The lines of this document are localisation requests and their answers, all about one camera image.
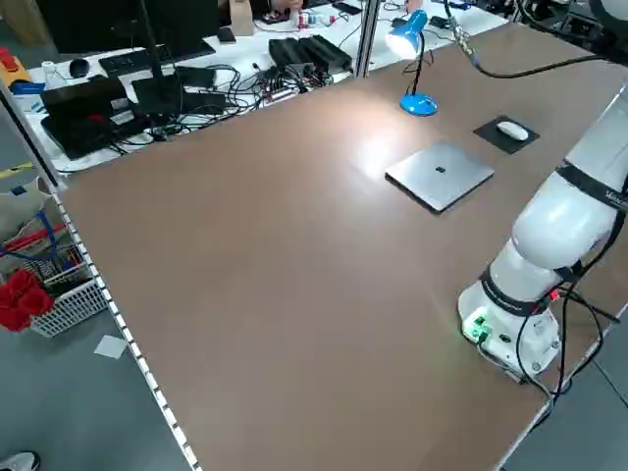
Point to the white plastic bottle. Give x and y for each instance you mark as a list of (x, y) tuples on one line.
[(51, 76)]

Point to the black mouse mat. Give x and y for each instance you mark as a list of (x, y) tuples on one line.
[(490, 140)]

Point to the blue desk lamp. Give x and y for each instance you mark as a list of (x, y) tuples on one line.
[(417, 104)]

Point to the black flat case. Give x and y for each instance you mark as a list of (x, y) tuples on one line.
[(78, 127)]

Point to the white tote bag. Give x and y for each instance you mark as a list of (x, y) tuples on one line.
[(19, 211)]

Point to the black computer mouse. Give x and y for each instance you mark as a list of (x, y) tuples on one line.
[(79, 67)]

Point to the black keyboard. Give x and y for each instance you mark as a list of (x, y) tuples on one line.
[(191, 49)]

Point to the white computer mouse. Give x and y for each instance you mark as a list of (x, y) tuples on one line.
[(512, 130)]

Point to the white paper sheet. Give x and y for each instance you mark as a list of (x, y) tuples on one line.
[(110, 347)]

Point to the person's foot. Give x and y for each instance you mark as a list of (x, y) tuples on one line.
[(17, 462)]

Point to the silver closed laptop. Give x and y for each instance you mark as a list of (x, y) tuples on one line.
[(439, 176)]

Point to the brown cardboard box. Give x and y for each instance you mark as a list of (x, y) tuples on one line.
[(241, 17)]

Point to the black power supply unit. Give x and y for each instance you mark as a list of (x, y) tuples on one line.
[(289, 54), (329, 51)]

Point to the red artificial flowers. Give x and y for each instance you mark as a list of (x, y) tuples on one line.
[(22, 299)]

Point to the black computer monitor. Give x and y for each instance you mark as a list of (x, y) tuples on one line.
[(98, 24)]

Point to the aluminium frame post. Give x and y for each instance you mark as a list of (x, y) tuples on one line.
[(29, 140), (367, 39)]

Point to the white plastic basket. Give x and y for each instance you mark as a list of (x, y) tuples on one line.
[(73, 306)]

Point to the black monitor stand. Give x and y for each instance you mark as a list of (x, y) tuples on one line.
[(159, 95)]

